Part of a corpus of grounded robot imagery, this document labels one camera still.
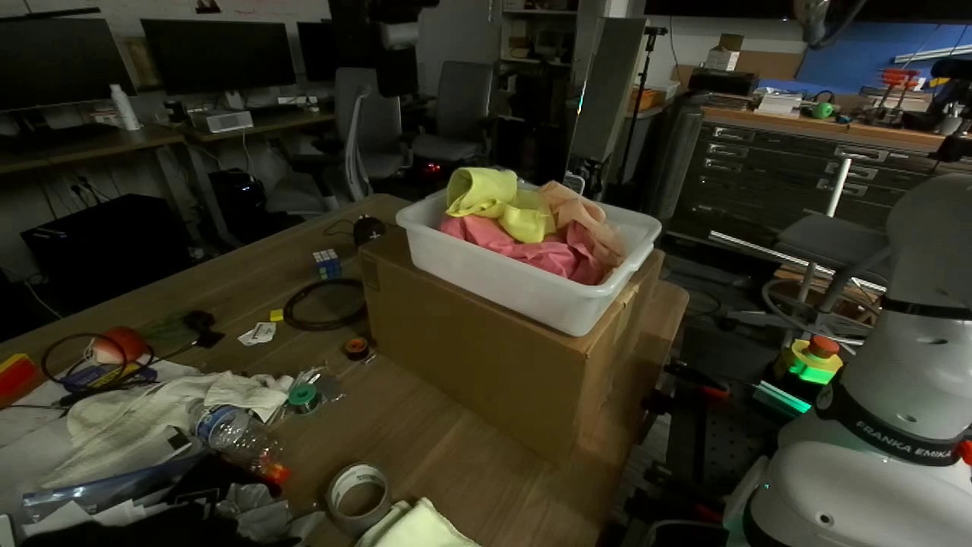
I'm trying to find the pink cloth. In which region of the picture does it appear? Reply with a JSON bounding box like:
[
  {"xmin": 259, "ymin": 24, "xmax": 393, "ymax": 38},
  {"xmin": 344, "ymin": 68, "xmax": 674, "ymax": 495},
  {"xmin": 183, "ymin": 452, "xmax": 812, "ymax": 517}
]
[{"xmin": 442, "ymin": 216, "xmax": 621, "ymax": 285}]

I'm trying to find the pale green fluffy towel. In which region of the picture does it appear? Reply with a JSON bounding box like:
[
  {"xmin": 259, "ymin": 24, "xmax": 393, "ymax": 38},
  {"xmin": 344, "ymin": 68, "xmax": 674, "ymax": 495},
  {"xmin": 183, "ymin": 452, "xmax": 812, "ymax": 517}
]
[{"xmin": 355, "ymin": 497, "xmax": 479, "ymax": 547}]

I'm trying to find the yellow cloth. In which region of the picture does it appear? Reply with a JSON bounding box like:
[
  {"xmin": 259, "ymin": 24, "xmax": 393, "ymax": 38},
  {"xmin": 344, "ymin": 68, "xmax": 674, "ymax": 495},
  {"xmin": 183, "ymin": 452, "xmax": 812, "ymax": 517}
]
[{"xmin": 446, "ymin": 168, "xmax": 556, "ymax": 243}]

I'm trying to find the peach printed cloth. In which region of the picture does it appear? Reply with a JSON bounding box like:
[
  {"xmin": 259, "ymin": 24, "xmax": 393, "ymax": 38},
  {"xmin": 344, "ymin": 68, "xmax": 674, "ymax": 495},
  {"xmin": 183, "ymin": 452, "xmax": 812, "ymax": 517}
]
[{"xmin": 540, "ymin": 181, "xmax": 627, "ymax": 267}]

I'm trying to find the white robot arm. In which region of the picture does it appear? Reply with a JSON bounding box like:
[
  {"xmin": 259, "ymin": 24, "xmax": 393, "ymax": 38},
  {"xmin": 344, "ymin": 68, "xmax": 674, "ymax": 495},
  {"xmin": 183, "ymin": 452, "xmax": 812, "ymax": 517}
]
[{"xmin": 742, "ymin": 173, "xmax": 972, "ymax": 547}]

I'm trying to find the white plastic bowl tub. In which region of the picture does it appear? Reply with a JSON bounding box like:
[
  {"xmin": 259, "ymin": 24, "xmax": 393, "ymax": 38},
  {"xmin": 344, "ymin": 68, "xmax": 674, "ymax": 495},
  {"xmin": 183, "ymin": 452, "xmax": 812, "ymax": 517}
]
[{"xmin": 396, "ymin": 190, "xmax": 663, "ymax": 337}]

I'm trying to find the cardboard box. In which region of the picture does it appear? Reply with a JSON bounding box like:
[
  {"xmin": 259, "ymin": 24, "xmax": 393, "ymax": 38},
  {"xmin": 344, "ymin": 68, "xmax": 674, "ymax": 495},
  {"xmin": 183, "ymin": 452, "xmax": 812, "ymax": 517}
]
[{"xmin": 363, "ymin": 239, "xmax": 690, "ymax": 466}]

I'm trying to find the small orange black roll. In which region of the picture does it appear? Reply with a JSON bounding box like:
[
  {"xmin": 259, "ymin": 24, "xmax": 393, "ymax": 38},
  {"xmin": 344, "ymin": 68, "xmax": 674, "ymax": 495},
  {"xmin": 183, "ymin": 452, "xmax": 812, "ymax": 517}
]
[{"xmin": 344, "ymin": 337, "xmax": 375, "ymax": 361}]

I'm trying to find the rubiks cube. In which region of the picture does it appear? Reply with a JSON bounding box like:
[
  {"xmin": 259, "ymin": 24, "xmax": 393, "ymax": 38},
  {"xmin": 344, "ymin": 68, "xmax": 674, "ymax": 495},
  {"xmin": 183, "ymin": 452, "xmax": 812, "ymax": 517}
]
[{"xmin": 313, "ymin": 248, "xmax": 344, "ymax": 280}]

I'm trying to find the grey office chair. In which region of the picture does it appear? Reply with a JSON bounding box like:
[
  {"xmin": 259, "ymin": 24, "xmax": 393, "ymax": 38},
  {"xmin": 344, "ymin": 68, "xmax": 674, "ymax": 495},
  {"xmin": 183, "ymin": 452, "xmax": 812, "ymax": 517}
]
[{"xmin": 335, "ymin": 68, "xmax": 409, "ymax": 200}]

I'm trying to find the white tape roll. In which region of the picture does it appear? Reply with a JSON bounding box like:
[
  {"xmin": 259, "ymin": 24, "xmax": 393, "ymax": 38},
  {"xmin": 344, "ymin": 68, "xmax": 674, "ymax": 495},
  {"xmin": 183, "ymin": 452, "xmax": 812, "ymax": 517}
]
[{"xmin": 324, "ymin": 463, "xmax": 389, "ymax": 535}]

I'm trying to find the clear plastic bottle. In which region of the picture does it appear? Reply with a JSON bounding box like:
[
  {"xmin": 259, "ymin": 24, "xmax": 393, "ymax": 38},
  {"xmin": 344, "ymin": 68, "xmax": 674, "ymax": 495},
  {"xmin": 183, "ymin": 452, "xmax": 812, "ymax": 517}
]
[{"xmin": 196, "ymin": 405, "xmax": 293, "ymax": 486}]

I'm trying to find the emergency stop button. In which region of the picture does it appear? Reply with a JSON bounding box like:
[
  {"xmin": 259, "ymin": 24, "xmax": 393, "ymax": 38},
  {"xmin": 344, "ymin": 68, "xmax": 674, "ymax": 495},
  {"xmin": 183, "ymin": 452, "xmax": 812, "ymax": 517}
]
[{"xmin": 787, "ymin": 335, "xmax": 844, "ymax": 385}]

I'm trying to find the middle black monitor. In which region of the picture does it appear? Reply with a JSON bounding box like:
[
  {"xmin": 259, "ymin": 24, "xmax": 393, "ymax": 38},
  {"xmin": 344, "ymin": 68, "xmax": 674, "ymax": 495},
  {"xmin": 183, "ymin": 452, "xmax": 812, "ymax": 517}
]
[{"xmin": 143, "ymin": 17, "xmax": 296, "ymax": 94}]

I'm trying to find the white spray bottle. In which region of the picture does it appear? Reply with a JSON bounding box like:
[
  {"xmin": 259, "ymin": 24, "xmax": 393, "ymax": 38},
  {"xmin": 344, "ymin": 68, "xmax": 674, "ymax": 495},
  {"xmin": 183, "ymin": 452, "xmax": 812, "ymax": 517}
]
[{"xmin": 109, "ymin": 81, "xmax": 143, "ymax": 132}]

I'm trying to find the white cloth on table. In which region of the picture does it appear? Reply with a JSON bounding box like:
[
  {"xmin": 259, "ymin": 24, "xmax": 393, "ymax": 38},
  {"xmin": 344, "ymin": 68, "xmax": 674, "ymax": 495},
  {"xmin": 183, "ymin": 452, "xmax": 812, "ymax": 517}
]
[{"xmin": 0, "ymin": 361, "xmax": 293, "ymax": 511}]

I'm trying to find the left black monitor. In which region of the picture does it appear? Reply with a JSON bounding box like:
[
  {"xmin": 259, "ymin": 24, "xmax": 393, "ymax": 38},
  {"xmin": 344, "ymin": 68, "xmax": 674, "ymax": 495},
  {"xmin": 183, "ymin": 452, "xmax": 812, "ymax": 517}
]
[{"xmin": 0, "ymin": 17, "xmax": 130, "ymax": 110}]

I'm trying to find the black cable ring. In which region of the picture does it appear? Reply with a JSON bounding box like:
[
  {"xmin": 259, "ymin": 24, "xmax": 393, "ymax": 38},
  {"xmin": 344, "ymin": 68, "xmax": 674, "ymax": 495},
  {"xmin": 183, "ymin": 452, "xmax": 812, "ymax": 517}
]
[{"xmin": 280, "ymin": 277, "xmax": 367, "ymax": 335}]

